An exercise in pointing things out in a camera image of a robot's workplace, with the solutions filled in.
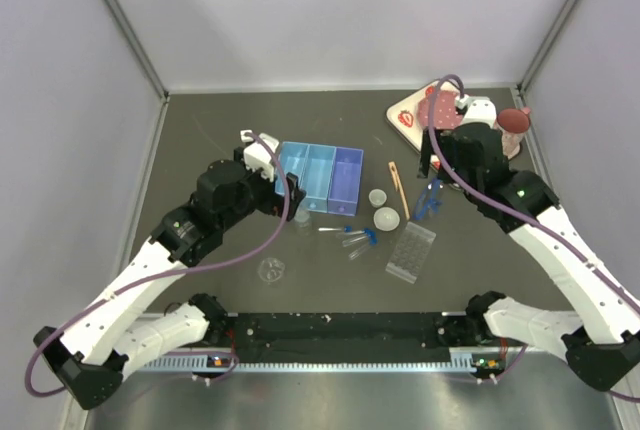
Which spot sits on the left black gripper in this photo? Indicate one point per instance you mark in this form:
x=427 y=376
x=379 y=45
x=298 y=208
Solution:
x=275 y=202

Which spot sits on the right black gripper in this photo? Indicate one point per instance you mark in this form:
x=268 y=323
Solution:
x=426 y=157

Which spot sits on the blue capped test tube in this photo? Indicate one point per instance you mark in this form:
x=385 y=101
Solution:
x=334 y=229
x=367 y=244
x=355 y=237

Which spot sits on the clear acrylic test tube rack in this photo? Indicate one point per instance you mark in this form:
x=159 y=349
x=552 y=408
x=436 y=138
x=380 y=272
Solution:
x=410 y=252

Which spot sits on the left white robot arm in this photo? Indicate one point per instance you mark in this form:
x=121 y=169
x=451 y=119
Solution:
x=103 y=346

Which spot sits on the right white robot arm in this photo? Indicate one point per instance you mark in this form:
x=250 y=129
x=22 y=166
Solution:
x=598 y=338

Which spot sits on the wooden tongs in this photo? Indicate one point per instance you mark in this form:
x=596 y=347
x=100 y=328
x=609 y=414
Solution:
x=399 y=188

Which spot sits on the pink dotted plate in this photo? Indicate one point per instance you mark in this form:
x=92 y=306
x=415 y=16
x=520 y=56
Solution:
x=446 y=115

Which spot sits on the strawberry pattern tray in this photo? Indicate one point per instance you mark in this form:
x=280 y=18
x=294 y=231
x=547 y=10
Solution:
x=402 y=116

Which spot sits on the small white crucible cup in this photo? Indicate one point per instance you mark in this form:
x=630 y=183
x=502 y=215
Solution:
x=377 y=198

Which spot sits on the light blue left drawer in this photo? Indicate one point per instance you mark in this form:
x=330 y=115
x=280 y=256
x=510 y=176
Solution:
x=294 y=157

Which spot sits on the light blue drawer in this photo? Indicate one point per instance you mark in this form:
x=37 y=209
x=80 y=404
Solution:
x=294 y=157
x=317 y=177

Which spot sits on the white evaporating dish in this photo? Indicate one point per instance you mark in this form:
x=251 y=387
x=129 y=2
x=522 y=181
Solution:
x=386 y=219

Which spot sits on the pink strawberry mug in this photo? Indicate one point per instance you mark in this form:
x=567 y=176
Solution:
x=513 y=124

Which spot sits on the purple right drawer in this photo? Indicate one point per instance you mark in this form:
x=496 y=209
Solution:
x=345 y=181

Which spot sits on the clear glass dish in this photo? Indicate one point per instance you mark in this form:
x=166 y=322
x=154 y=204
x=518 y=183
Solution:
x=271 y=270

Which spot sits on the light blue middle drawer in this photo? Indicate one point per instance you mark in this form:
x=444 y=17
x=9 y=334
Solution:
x=317 y=177

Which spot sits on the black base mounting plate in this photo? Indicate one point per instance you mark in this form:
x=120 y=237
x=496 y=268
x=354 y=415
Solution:
x=348 y=338

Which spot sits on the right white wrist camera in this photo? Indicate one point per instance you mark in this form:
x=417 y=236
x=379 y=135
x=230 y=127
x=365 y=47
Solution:
x=476 y=110

